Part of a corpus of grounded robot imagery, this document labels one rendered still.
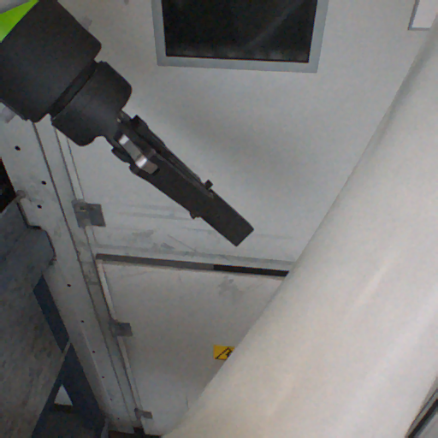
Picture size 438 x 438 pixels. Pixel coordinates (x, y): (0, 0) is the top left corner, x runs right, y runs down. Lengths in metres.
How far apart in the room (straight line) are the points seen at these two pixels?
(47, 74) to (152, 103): 0.20
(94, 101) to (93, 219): 0.34
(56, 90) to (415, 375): 0.31
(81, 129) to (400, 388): 0.30
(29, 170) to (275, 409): 0.55
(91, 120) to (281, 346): 0.24
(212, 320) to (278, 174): 0.36
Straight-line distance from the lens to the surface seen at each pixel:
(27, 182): 0.71
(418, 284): 0.23
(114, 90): 0.38
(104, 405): 1.30
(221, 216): 0.44
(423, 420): 1.19
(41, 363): 0.89
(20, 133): 0.66
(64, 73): 0.36
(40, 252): 0.76
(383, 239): 0.23
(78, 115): 0.38
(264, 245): 0.65
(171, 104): 0.53
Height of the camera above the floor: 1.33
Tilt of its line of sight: 42 degrees down
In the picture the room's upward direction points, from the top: straight up
